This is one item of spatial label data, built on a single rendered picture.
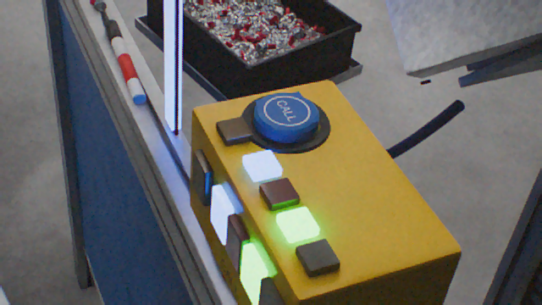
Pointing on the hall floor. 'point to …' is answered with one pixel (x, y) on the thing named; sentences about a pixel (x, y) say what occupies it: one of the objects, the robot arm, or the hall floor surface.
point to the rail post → (65, 141)
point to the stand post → (520, 255)
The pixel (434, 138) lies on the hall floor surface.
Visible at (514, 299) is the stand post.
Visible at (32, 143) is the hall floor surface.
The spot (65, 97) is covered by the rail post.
